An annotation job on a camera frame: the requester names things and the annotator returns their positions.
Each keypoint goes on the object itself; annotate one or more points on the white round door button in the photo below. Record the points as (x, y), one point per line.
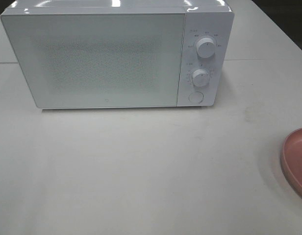
(196, 97)

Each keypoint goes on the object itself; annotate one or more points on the pink round plate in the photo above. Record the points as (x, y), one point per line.
(291, 160)

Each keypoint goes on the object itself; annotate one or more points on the lower white round knob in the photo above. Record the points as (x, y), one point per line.
(200, 77)

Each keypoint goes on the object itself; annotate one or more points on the white round knob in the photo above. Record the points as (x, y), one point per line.
(200, 77)
(205, 46)

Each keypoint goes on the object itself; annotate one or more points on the upper white round knob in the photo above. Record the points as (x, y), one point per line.
(205, 46)

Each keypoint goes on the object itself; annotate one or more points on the white microwave oven body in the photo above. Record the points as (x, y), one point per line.
(201, 17)

